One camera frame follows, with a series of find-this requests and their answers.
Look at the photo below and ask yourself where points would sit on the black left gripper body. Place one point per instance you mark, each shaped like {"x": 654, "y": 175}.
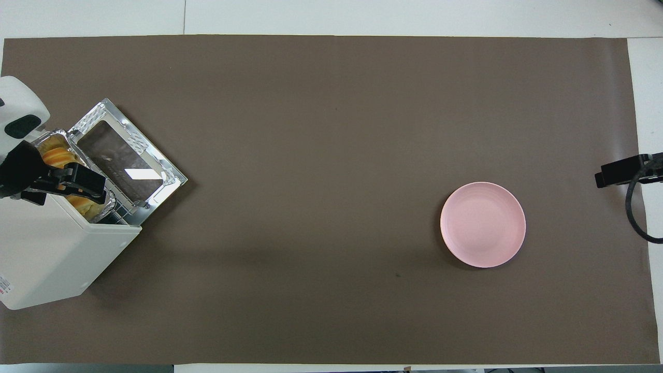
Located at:
{"x": 83, "y": 178}

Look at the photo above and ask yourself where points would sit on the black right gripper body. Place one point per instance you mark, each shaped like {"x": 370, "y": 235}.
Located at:
{"x": 619, "y": 173}

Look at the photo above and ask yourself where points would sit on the golden sliced bread loaf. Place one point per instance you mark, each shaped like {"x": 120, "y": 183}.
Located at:
{"x": 54, "y": 155}

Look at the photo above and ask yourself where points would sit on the aluminium foil tray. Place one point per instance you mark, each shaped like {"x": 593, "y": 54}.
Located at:
{"x": 58, "y": 138}

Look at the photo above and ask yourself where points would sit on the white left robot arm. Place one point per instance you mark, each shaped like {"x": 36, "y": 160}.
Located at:
{"x": 20, "y": 103}

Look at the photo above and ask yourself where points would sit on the glass oven door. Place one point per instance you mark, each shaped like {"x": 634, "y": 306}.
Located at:
{"x": 111, "y": 147}

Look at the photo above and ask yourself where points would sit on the cream white toaster oven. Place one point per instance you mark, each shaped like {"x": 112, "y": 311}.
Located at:
{"x": 52, "y": 259}

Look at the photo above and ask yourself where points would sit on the pink round plate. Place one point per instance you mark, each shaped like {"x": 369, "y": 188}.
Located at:
{"x": 481, "y": 225}

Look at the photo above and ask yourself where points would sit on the brown paper table mat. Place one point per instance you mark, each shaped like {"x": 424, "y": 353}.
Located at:
{"x": 331, "y": 207}

